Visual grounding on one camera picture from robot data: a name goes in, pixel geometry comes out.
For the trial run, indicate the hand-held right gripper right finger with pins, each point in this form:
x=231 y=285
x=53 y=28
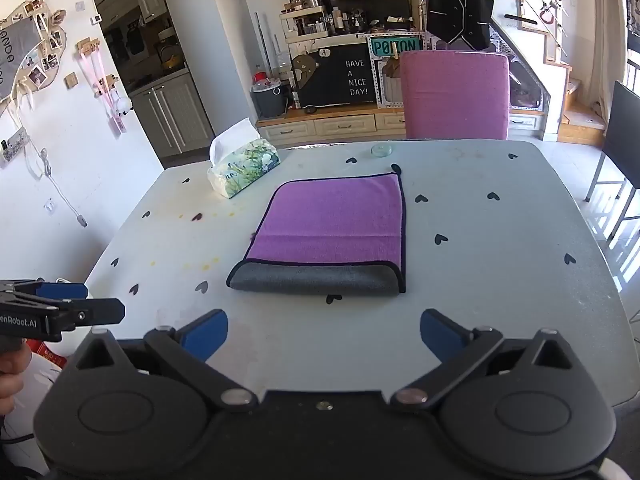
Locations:
x=442 y=334

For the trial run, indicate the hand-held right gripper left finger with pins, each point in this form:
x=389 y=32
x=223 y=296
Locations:
x=204 y=336

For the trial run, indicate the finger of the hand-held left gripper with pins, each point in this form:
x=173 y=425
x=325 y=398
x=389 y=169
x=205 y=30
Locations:
x=61 y=291
x=97 y=311

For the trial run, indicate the purple and grey towel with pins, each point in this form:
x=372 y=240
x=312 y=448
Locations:
x=330 y=220

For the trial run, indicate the person's left hand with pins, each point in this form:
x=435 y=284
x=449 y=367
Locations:
x=11 y=366

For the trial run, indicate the red packet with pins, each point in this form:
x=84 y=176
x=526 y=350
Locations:
x=47 y=352

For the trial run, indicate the white power strip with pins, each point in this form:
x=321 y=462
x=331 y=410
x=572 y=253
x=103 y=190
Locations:
x=12 y=145

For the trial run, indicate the floral tissue box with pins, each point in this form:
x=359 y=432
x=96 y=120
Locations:
x=246 y=165

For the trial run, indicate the grey kitchen cabinet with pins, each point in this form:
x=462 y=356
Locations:
x=170 y=110

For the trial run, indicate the low cream drawer cabinet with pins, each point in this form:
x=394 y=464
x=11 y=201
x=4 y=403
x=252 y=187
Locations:
x=320 y=127

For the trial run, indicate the pink upholstered chair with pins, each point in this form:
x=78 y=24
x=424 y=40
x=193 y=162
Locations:
x=455 y=95

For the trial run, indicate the grey bucket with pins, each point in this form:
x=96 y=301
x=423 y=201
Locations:
x=269 y=102

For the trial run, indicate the black letter board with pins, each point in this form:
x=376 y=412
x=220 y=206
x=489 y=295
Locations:
x=345 y=77

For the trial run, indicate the black chair with metal legs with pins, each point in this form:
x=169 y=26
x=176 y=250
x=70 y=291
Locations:
x=622 y=125

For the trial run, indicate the green plate sign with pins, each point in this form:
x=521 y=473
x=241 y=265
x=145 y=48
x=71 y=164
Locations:
x=394 y=47

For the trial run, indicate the wooden staircase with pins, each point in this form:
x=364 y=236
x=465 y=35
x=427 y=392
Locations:
x=555 y=55

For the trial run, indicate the black vest with white trim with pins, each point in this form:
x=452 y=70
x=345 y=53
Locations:
x=460 y=0

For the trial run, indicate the shelf rack with bottles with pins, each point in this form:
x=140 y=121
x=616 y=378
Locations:
x=322 y=17

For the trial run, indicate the pink hanging wall ornament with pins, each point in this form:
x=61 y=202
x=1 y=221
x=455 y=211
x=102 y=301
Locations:
x=112 y=95

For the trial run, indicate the wall photo collage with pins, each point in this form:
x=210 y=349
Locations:
x=25 y=45

